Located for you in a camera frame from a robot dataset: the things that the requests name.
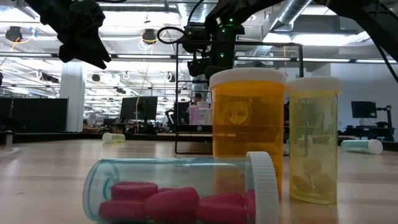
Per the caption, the teal bottle with red pills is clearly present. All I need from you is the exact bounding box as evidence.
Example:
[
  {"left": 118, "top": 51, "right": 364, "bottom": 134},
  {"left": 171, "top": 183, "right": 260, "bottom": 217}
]
[{"left": 82, "top": 151, "right": 280, "bottom": 224}]

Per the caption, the black ceiling cable reel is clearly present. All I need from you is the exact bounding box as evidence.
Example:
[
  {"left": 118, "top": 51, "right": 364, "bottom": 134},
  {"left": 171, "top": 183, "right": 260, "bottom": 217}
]
[
  {"left": 139, "top": 26, "right": 169, "bottom": 45},
  {"left": 4, "top": 26, "right": 32, "bottom": 45}
]

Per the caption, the yellow bottle with tan pills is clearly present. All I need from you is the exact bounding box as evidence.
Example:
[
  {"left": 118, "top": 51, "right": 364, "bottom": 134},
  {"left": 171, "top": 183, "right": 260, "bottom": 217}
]
[{"left": 285, "top": 76, "right": 343, "bottom": 205}]

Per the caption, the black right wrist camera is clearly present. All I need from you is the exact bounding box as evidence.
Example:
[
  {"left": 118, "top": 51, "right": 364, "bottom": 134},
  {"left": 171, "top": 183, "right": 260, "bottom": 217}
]
[{"left": 186, "top": 57, "right": 215, "bottom": 78}]

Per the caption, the white bottle blue label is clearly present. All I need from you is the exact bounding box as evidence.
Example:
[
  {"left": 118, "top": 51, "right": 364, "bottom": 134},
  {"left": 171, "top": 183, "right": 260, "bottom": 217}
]
[{"left": 198, "top": 101, "right": 213, "bottom": 126}]

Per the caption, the teal pill bottle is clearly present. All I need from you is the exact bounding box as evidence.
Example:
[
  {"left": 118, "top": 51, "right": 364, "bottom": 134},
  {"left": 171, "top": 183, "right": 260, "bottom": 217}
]
[{"left": 340, "top": 139, "right": 384, "bottom": 156}]

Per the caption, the black room partition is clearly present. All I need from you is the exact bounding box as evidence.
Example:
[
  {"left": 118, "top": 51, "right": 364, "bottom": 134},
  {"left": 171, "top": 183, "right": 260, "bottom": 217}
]
[{"left": 0, "top": 97, "right": 68, "bottom": 134}]

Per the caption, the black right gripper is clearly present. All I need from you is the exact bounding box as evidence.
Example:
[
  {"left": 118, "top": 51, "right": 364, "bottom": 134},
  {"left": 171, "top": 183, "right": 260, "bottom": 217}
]
[{"left": 203, "top": 43, "right": 236, "bottom": 78}]

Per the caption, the wooden shelf black metal frame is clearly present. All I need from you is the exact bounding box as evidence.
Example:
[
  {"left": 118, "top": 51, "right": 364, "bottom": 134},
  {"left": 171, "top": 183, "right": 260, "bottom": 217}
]
[{"left": 174, "top": 39, "right": 305, "bottom": 156}]

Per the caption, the black metal rig frame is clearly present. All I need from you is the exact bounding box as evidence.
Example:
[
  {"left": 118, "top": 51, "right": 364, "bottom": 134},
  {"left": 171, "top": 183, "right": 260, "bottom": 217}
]
[{"left": 0, "top": 131, "right": 215, "bottom": 146}]

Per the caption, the pale yellow pill bottle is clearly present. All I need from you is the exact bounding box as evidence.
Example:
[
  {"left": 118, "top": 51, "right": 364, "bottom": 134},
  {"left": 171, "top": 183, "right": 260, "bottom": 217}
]
[{"left": 102, "top": 132, "right": 126, "bottom": 144}]

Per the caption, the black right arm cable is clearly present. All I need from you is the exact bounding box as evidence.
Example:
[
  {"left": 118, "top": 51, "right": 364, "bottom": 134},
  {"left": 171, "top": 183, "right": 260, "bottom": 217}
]
[{"left": 156, "top": 0, "right": 206, "bottom": 45}]

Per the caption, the black computer monitor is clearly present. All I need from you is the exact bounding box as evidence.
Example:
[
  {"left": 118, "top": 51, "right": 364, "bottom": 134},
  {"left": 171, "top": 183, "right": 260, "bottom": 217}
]
[
  {"left": 119, "top": 96, "right": 159, "bottom": 123},
  {"left": 351, "top": 101, "right": 377, "bottom": 119}
]

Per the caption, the large orange pill bottle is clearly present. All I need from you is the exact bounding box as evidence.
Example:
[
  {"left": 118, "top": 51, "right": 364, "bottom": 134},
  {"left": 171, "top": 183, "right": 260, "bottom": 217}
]
[{"left": 208, "top": 67, "right": 287, "bottom": 200}]

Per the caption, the white building pillar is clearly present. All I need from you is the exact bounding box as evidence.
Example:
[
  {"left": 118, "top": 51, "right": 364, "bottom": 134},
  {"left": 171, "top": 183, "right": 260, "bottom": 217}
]
[{"left": 59, "top": 62, "right": 86, "bottom": 133}]

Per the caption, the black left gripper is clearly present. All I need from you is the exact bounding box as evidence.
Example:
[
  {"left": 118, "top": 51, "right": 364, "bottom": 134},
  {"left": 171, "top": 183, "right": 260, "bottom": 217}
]
[{"left": 57, "top": 0, "right": 112, "bottom": 70}]

